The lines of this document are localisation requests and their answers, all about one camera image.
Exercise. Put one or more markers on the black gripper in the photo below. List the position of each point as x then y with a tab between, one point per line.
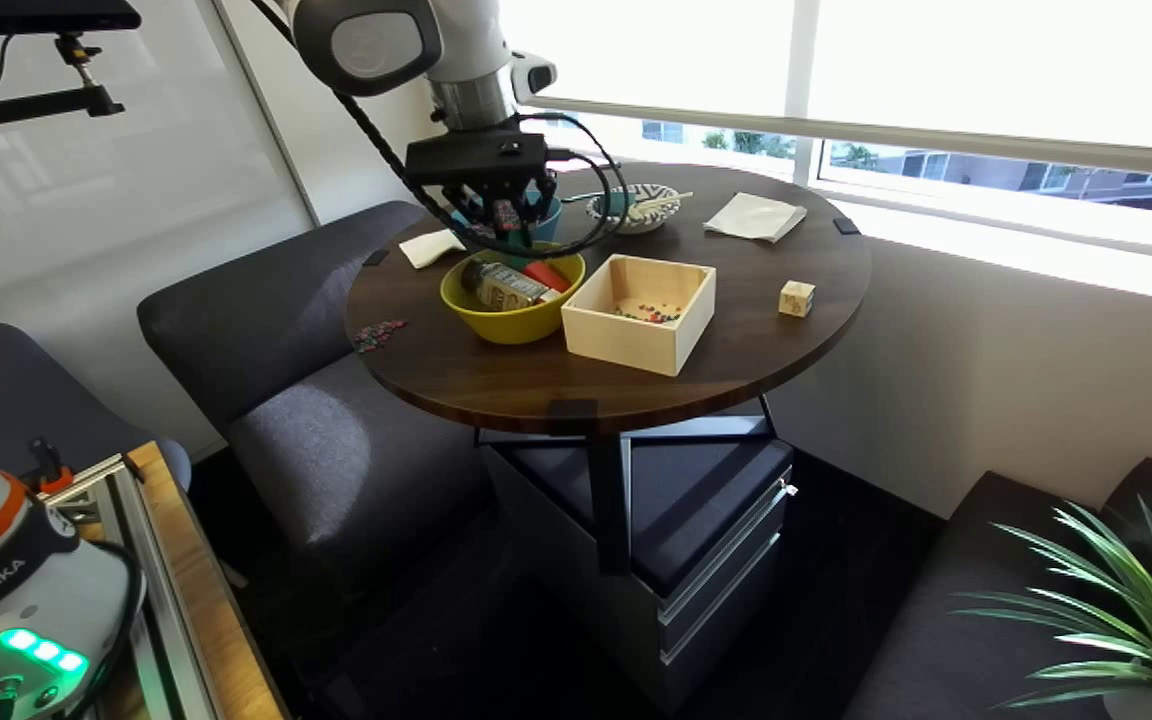
503	194

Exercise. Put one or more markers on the red object in bowl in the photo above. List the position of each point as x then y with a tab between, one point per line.
550	279

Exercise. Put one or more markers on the white square paper napkin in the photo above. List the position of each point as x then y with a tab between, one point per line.
425	250

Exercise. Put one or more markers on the yellow bowl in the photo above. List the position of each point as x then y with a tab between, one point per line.
509	329

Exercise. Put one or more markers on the small patterned bowl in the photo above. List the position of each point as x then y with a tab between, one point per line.
640	210

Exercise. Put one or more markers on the square wooden box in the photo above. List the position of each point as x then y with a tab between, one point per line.
628	345

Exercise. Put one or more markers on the white folded napkin stack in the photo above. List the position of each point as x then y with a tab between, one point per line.
758	216

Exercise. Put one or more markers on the round dark wooden table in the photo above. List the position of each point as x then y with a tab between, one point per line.
762	345

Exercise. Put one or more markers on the small wooden cube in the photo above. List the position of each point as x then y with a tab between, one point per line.
797	299

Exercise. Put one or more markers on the dark grey sofa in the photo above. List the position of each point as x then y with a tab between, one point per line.
338	466

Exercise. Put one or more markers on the grey drawer cabinet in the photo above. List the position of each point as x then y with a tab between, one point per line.
708	535

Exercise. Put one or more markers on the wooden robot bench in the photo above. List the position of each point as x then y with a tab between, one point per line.
223	625

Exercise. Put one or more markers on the dark low seat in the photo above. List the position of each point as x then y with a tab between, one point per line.
921	643

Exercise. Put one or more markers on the green potted plant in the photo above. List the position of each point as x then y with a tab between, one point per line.
1136	615

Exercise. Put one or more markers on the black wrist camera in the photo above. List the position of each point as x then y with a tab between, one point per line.
479	156

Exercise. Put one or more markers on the grey window rail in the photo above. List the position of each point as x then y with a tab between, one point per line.
936	143

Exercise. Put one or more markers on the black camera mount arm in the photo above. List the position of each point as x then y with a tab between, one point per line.
31	106

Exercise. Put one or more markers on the black external camera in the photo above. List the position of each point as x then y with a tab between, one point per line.
56	15

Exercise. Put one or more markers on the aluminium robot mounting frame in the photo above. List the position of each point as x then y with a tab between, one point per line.
151	586

